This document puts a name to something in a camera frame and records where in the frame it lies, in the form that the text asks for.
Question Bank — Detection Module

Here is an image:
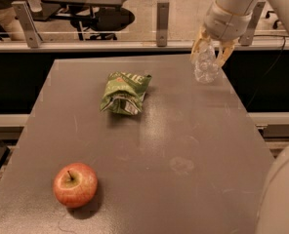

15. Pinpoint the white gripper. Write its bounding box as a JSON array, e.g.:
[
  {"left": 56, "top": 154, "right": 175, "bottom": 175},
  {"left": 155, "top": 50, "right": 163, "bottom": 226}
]
[{"left": 190, "top": 2, "right": 252, "bottom": 67}]

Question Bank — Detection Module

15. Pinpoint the clear plastic water bottle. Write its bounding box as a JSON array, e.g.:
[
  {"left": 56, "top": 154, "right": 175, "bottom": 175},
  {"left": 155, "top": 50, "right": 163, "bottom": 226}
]
[{"left": 192, "top": 43, "right": 219, "bottom": 84}]

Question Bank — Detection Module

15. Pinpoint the green chip bag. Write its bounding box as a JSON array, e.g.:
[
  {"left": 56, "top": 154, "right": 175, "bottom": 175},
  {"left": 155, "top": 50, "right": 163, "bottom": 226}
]
[{"left": 100, "top": 72, "right": 151, "bottom": 116}]

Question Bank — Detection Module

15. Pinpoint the black office desk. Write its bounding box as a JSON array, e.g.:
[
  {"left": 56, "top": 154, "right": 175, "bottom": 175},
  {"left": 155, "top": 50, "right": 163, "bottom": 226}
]
[{"left": 32, "top": 0, "right": 135, "bottom": 40}]

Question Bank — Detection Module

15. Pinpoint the red apple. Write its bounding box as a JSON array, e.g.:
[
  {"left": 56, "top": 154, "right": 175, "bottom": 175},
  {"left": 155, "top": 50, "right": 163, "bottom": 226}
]
[{"left": 53, "top": 163, "right": 98, "bottom": 209}]

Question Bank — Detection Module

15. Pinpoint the glass barrier panel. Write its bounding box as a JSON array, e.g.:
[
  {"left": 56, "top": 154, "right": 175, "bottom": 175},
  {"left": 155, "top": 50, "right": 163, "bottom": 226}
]
[{"left": 0, "top": 0, "right": 289, "bottom": 43}]

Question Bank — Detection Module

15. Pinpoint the right metal glass bracket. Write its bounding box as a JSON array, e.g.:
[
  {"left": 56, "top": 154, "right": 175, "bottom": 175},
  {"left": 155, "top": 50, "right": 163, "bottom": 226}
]
[{"left": 238, "top": 1, "right": 266, "bottom": 46}]

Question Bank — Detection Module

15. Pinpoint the metal glass bracket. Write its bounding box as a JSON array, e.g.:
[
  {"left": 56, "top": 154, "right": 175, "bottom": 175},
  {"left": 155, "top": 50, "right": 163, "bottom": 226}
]
[
  {"left": 12, "top": 1, "right": 42, "bottom": 48},
  {"left": 156, "top": 1, "right": 169, "bottom": 47},
  {"left": 238, "top": 1, "right": 266, "bottom": 46}
]

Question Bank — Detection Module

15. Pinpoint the middle metal glass bracket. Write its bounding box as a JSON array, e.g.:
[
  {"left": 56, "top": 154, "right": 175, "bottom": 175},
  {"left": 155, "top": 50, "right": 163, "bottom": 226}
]
[{"left": 156, "top": 1, "right": 169, "bottom": 47}]

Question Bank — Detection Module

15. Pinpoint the left metal glass bracket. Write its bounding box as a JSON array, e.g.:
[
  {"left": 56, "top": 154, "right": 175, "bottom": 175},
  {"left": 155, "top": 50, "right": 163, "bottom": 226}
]
[{"left": 12, "top": 1, "right": 42, "bottom": 48}]

